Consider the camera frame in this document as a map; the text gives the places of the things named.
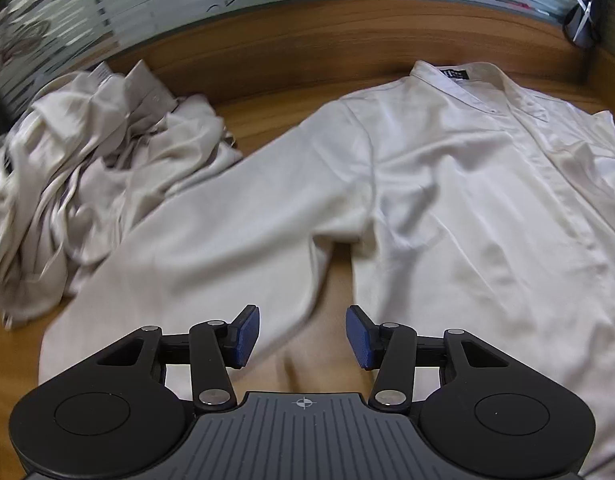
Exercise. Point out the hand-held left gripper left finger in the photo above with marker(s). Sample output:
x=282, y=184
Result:
x=245, y=335

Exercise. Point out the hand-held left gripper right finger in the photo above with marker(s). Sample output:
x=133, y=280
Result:
x=360, y=337

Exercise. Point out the white collared shirt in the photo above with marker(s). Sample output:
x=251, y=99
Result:
x=437, y=185

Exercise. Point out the pile of crumpled beige clothes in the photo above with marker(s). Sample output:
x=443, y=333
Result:
x=87, y=160

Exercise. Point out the frosted striped glass partition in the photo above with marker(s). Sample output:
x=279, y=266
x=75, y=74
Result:
x=187, y=0

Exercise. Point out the dark grey pen holder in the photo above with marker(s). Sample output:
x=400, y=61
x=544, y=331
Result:
x=580, y=27

